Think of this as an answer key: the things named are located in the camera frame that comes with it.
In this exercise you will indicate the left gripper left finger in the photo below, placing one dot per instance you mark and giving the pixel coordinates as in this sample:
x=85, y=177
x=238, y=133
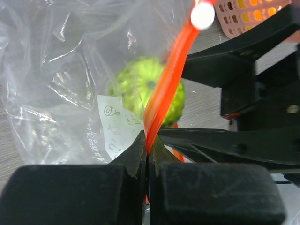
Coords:
x=134, y=156

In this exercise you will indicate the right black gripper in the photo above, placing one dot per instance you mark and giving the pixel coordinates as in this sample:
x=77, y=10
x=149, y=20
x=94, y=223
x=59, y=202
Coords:
x=265, y=107

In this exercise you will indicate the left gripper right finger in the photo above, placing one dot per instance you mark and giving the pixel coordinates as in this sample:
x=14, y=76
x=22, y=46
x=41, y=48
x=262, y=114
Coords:
x=159, y=155

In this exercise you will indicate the green toy custard apple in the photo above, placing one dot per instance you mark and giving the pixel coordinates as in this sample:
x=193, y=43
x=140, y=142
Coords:
x=136, y=83

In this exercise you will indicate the pink plastic basket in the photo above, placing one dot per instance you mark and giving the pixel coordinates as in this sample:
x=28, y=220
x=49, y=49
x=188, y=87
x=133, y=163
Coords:
x=238, y=16

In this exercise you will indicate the clear orange zip top bag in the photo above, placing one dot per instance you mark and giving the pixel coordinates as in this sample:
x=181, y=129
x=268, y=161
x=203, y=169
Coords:
x=58, y=59

